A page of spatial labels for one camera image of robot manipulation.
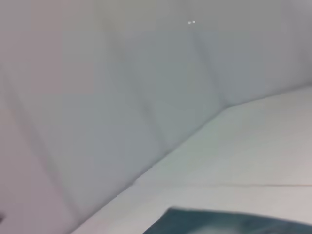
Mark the blue denim shorts with patches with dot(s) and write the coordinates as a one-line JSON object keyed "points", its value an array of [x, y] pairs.
{"points": [[219, 223]]}

